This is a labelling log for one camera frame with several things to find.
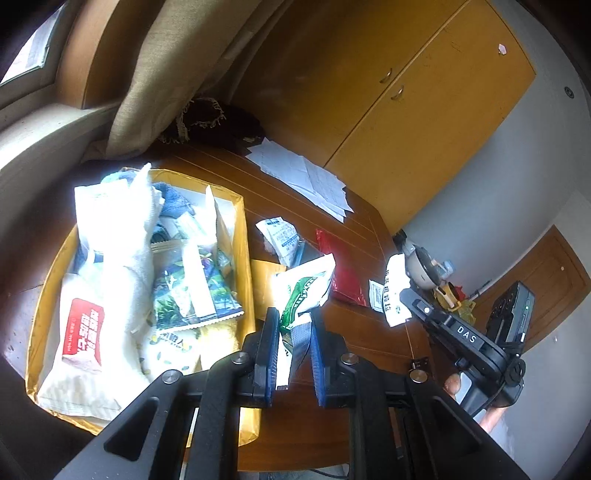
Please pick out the red foil packet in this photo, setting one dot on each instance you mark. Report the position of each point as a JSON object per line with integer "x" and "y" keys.
{"x": 344, "y": 263}

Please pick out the wooden door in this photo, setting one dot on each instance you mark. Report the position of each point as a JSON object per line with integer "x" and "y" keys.
{"x": 545, "y": 281}

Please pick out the yellow cardboard box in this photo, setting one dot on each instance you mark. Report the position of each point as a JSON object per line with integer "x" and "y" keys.
{"x": 231, "y": 221}

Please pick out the small white cooking pot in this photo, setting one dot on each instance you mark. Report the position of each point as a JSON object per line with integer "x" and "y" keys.
{"x": 425, "y": 267}

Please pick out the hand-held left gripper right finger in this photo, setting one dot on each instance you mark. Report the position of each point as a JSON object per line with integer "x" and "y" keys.
{"x": 318, "y": 360}

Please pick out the white green printed packet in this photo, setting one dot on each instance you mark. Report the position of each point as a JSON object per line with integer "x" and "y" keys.
{"x": 304, "y": 286}

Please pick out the white towel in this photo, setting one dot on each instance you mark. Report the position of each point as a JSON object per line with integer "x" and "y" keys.
{"x": 120, "y": 240}

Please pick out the small white sachet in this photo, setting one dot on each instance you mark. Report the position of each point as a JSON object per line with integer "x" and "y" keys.
{"x": 377, "y": 295}

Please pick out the person's right hand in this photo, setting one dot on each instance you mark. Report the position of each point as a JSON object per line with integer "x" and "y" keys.
{"x": 452, "y": 385}

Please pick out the wooden cabinet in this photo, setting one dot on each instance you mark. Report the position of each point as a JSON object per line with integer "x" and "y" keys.
{"x": 392, "y": 92}

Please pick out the blue green printed packet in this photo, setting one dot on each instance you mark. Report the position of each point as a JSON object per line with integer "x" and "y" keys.
{"x": 221, "y": 286}

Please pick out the white blue printed sachet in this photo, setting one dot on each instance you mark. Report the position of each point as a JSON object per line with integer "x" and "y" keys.
{"x": 279, "y": 237}

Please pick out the orange foil packet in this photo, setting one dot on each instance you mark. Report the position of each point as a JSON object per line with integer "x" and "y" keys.
{"x": 265, "y": 277}

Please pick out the stack of paper sheets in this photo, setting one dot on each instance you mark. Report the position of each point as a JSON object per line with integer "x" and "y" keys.
{"x": 304, "y": 177}

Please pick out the lemon print tissue packet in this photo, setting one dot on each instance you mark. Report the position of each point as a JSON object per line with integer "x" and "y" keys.
{"x": 171, "y": 350}

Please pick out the red label wipes packet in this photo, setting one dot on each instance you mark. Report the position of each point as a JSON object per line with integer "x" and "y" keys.
{"x": 83, "y": 332}

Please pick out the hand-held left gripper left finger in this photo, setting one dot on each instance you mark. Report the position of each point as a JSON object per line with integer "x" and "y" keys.
{"x": 270, "y": 355}

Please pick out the window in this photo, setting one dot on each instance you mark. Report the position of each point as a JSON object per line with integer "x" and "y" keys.
{"x": 27, "y": 46}

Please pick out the yellow towel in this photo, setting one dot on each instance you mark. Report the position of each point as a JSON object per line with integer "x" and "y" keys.
{"x": 221, "y": 339}

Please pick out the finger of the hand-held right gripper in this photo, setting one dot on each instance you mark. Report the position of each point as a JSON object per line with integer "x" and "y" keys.
{"x": 425, "y": 307}

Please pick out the blue towel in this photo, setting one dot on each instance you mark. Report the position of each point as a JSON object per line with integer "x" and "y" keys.
{"x": 174, "y": 199}

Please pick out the dark fringed cloth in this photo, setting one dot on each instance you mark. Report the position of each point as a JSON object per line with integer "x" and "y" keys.
{"x": 217, "y": 122}

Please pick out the beige curtain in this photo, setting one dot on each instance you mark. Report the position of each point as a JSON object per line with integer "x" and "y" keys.
{"x": 194, "y": 60}

